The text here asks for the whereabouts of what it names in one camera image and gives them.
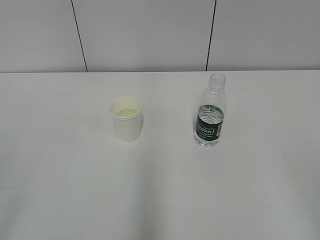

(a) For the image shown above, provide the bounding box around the clear water bottle green label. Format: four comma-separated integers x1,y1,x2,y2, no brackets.
193,73,227,147

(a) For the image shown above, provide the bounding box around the white paper cup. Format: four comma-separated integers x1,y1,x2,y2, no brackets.
109,96,143,142

